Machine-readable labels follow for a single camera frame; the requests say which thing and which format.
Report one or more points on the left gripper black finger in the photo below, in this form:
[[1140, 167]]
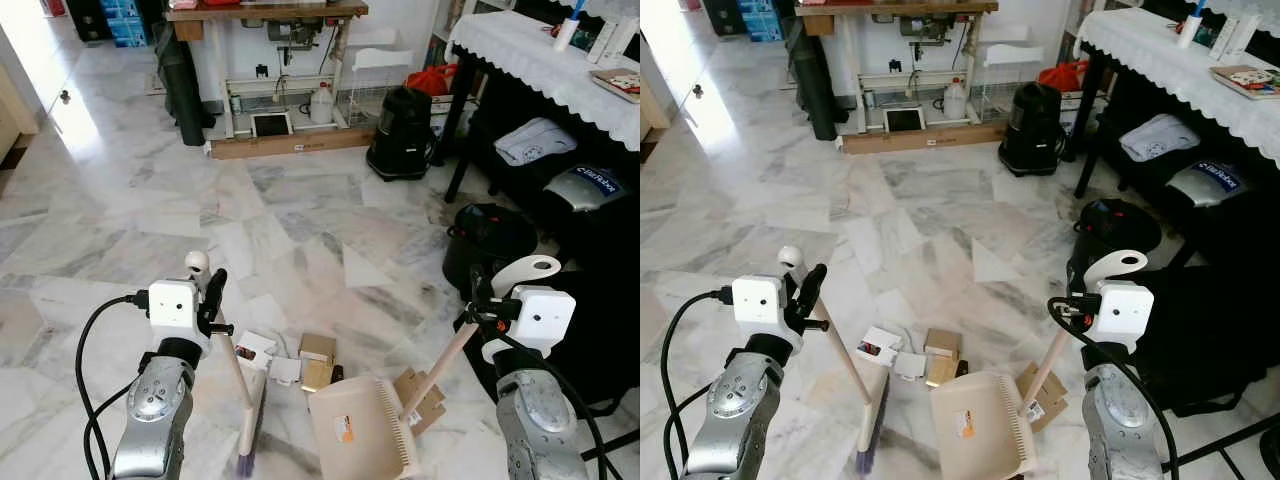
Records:
[[216, 290], [811, 285]]

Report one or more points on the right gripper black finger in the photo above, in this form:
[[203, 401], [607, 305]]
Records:
[[480, 284], [1077, 285]]

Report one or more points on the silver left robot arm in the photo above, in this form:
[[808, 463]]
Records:
[[735, 410], [155, 410]]

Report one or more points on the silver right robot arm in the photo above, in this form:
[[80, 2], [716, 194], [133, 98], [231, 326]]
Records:
[[540, 420], [1120, 430]]

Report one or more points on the black round drum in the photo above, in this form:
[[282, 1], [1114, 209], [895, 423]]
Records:
[[490, 250], [1110, 245]]

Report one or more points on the white box with red print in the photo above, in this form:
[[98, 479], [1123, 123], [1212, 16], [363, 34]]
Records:
[[880, 344], [257, 348]]

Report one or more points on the small white carton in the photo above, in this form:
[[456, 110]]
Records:
[[910, 366], [285, 371]]

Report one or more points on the white triangular paper piece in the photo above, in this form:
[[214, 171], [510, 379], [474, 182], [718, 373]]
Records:
[[992, 266], [362, 272]]

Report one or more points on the flattened cardboard with label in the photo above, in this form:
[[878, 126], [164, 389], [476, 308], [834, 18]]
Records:
[[432, 405], [1052, 405]]

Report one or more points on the large black fabric bag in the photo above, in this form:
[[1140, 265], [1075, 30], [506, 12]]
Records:
[[1210, 340], [600, 330]]

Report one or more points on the brown cardboard box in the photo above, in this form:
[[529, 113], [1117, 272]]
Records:
[[317, 350], [942, 345]]

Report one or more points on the silver case with blue label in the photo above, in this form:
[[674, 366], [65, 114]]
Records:
[[585, 190], [1205, 183]]

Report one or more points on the white folded cloth bag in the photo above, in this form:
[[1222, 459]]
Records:
[[535, 140], [1160, 138]]

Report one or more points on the black tall canister vacuum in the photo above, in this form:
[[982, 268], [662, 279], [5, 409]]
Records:
[[400, 135], [1030, 130]]

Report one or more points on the long flat cardboard box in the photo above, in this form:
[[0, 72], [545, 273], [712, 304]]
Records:
[[920, 140], [290, 145]]

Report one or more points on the white framed tablet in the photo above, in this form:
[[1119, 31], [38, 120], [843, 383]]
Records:
[[905, 121], [271, 125]]

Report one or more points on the tall black bag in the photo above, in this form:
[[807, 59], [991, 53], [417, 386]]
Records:
[[815, 85], [185, 95]]

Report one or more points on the red fabric bag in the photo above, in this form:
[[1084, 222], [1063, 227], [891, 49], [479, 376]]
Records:
[[430, 80], [1062, 75]]

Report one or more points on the white plastic jug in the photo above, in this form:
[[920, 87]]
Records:
[[322, 108], [955, 103]]

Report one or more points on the light wood cabinet corner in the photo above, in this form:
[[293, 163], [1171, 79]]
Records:
[[650, 120], [12, 120]]

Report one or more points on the white lace tablecloth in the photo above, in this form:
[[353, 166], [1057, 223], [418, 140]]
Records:
[[520, 55], [1150, 55]]

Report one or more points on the flat colourful book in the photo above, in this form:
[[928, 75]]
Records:
[[1245, 80], [618, 85]]

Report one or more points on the white bottle with blue cap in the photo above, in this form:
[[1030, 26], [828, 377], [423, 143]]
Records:
[[566, 35], [1190, 32]]

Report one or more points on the grey sewing machine motor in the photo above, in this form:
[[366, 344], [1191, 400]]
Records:
[[292, 35], [925, 28]]

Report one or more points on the stacked blue cartons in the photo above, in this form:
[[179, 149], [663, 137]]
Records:
[[765, 20], [130, 25]]

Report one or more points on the white upright boxes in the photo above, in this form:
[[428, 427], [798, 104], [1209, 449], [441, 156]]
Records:
[[1235, 38], [610, 40]]

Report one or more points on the black boxy object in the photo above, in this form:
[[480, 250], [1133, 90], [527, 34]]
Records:
[[88, 18], [722, 15]]

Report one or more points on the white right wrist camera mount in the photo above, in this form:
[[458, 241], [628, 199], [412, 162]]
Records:
[[545, 315], [1125, 310]]

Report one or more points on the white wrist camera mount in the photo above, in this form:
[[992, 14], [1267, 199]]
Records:
[[1125, 310], [545, 315], [175, 305], [758, 300]]

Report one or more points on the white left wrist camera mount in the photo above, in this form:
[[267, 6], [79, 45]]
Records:
[[175, 305], [758, 300]]

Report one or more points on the black table frame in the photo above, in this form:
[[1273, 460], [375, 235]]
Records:
[[1092, 120], [462, 130]]

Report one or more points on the white-frame sewing table wooden top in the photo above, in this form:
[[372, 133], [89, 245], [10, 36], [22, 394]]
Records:
[[260, 10], [900, 6]]

